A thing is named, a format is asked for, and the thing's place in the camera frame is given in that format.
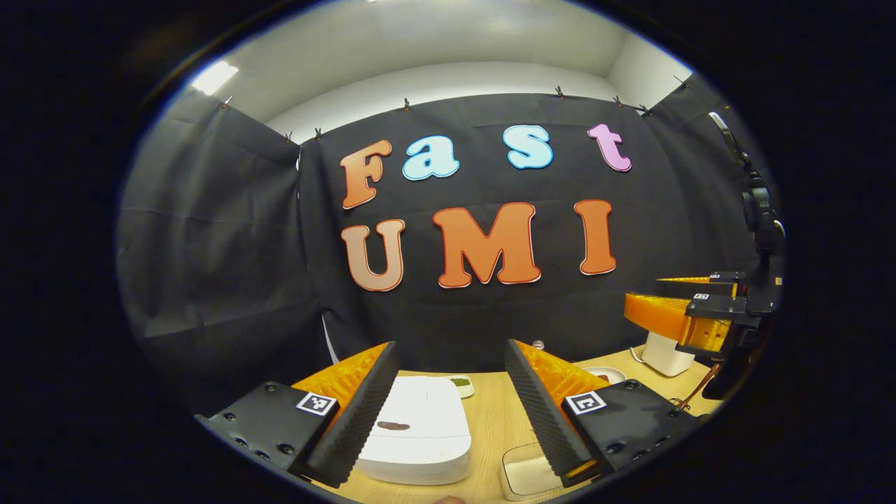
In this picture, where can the ceiling light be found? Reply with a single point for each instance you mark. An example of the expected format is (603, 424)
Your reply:
(213, 77)

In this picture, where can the clear rice container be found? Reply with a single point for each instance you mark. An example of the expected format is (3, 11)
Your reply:
(528, 476)

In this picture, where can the white toaster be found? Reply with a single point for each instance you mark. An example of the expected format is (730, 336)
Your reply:
(665, 357)

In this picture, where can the white rice cooker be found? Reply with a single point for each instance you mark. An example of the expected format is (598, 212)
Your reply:
(427, 448)

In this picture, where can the black backdrop cloth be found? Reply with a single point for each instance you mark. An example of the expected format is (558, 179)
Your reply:
(210, 245)

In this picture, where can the white plate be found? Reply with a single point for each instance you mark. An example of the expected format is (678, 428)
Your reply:
(609, 373)

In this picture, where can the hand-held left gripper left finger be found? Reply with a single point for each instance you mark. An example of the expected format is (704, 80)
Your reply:
(360, 423)

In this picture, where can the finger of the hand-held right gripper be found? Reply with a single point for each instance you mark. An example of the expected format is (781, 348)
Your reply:
(689, 287)
(658, 311)

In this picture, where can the white divided seasoning dish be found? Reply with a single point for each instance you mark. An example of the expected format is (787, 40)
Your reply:
(460, 385)

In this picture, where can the row of cloth clips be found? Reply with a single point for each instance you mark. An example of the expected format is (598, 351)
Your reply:
(406, 105)

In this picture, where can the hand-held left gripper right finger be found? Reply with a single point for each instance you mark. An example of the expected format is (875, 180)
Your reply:
(535, 420)

